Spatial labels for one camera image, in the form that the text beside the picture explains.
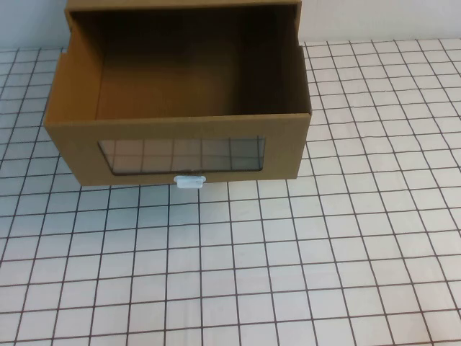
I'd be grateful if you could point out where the brown cardboard drawer with window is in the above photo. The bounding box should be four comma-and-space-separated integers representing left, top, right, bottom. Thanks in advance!
43, 9, 313, 190

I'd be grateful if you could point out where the white grid-patterned tablecloth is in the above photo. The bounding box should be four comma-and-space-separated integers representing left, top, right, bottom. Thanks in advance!
0, 37, 461, 346

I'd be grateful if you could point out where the white plastic drawer handle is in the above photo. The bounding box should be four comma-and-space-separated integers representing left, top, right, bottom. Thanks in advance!
173, 174, 207, 190

